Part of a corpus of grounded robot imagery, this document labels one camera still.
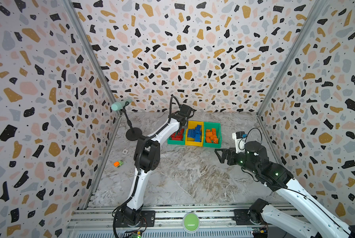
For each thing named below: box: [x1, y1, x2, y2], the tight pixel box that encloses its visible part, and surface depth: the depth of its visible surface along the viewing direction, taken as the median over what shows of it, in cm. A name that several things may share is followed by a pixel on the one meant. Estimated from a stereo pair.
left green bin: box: [167, 128, 186, 146], surface depth 102 cm
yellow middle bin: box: [185, 120, 204, 147], surface depth 102 cm
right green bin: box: [203, 121, 222, 149], surface depth 105 cm
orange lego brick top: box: [205, 128, 213, 144], surface depth 107 cm
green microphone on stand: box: [111, 98, 143, 141], surface depth 96 cm
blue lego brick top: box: [194, 124, 202, 134], surface depth 108 cm
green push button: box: [182, 212, 200, 234], surface depth 73 cm
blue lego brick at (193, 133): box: [191, 128, 197, 139], surface depth 105 cm
